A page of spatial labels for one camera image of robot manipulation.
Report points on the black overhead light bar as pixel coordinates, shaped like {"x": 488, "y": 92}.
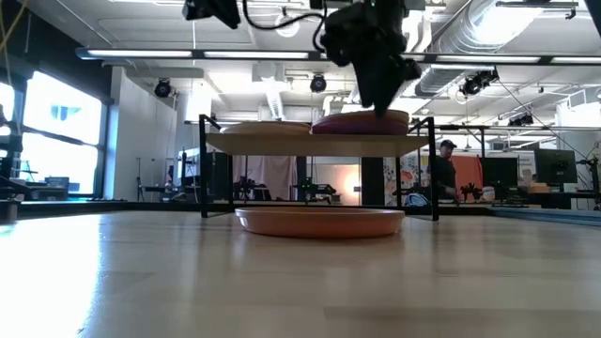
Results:
{"x": 253, "y": 54}

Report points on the white curtain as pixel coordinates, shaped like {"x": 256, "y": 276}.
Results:
{"x": 272, "y": 173}

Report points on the large bright window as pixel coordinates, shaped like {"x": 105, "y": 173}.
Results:
{"x": 61, "y": 141}

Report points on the black pillar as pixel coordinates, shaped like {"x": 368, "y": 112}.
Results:
{"x": 372, "y": 180}

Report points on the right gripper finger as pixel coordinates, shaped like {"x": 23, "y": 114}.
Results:
{"x": 366, "y": 82}
{"x": 387, "y": 84}

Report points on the blue and white helmet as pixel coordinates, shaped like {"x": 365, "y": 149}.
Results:
{"x": 417, "y": 201}

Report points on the black-framed wooden shelf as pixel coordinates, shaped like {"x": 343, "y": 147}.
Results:
{"x": 310, "y": 145}

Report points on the person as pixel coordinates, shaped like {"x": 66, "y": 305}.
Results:
{"x": 446, "y": 171}

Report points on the silver ventilation duct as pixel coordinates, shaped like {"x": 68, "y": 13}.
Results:
{"x": 474, "y": 28}

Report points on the white and pink round object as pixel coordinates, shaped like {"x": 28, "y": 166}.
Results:
{"x": 488, "y": 194}

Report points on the cardboard box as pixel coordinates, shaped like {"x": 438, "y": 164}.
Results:
{"x": 539, "y": 188}

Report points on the purple plate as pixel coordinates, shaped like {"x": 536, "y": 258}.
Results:
{"x": 347, "y": 130}

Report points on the black machine with green lights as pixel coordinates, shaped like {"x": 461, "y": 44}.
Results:
{"x": 319, "y": 190}

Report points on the orange banner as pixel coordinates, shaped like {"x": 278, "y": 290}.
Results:
{"x": 469, "y": 173}

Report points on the colourful poster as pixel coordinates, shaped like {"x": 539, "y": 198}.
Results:
{"x": 390, "y": 180}

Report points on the peach plate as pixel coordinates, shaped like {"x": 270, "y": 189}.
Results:
{"x": 319, "y": 225}

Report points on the cream plate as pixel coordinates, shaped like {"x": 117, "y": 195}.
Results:
{"x": 265, "y": 129}

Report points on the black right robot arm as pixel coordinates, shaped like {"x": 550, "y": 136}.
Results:
{"x": 595, "y": 11}

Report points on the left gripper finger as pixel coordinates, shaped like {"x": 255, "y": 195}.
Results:
{"x": 220, "y": 9}

